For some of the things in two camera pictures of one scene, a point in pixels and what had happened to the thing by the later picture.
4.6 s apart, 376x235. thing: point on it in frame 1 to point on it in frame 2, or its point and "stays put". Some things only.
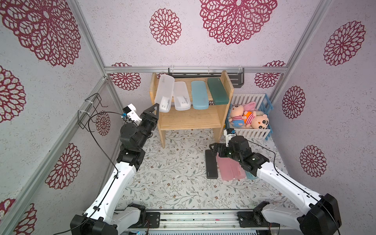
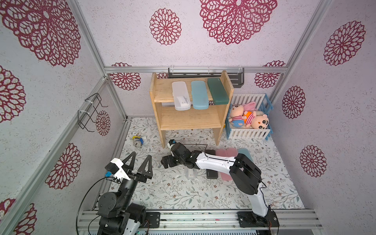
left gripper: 152,120 to 141,177
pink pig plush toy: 237,113 stays put
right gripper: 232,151 to 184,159
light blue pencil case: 200,99 stays put
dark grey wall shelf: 237,74 stays put
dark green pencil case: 218,91 stays put
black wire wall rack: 84,118 stays put
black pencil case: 211,163 stays put
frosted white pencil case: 164,92 to 191,173
